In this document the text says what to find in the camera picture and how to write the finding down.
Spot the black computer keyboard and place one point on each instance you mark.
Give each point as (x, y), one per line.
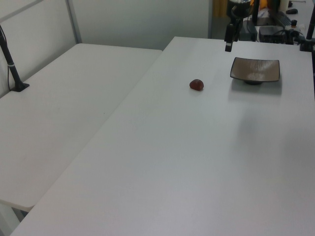
(280, 16)

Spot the black computer mouse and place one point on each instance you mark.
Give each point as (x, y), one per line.
(292, 11)

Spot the black camera stand pole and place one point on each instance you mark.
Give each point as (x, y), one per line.
(11, 66)

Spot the black upright monitor pole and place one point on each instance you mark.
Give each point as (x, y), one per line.
(255, 12)

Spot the square brown ceramic plate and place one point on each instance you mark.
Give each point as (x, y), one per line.
(256, 70)

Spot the black clamp camera stand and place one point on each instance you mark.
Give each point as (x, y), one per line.
(307, 39)

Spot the black electronics box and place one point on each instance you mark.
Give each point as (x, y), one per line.
(272, 33)

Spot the white table leg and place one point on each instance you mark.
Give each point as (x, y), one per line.
(8, 221)

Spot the small round brown food item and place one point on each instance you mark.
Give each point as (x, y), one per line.
(196, 84)

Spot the yellow curtain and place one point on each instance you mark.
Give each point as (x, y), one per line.
(220, 8)

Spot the small black device box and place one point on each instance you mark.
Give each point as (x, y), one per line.
(249, 30)

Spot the grey metal partition post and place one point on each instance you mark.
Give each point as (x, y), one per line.
(73, 22)

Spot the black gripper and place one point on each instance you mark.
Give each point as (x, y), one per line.
(240, 9)

